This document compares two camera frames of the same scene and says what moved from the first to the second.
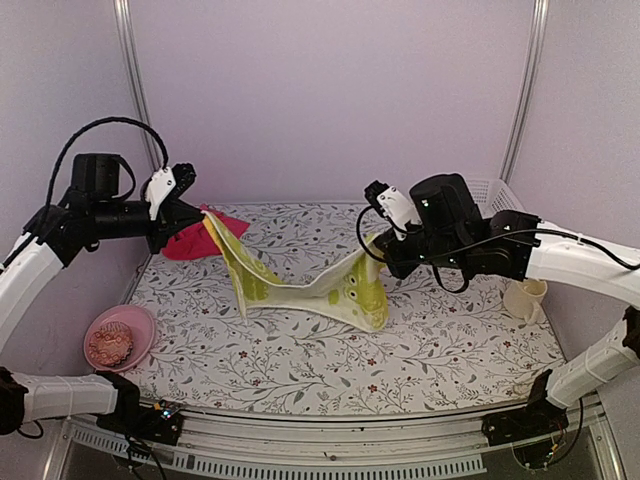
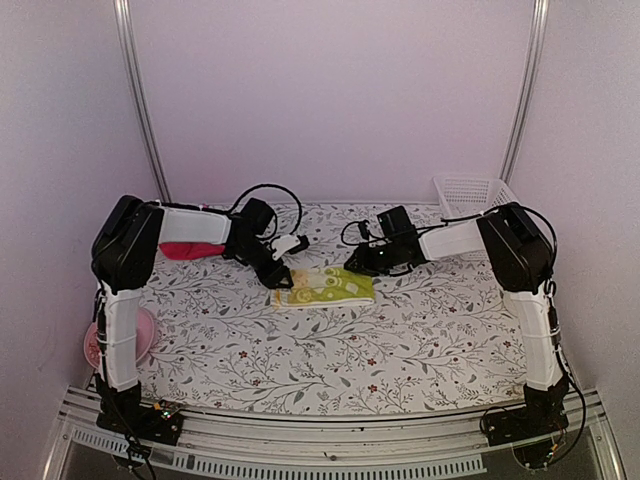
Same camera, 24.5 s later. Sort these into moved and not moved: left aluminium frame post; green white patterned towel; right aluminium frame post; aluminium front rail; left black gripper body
Moved: left black gripper body; green white patterned towel
Not moved: left aluminium frame post; right aluminium frame post; aluminium front rail
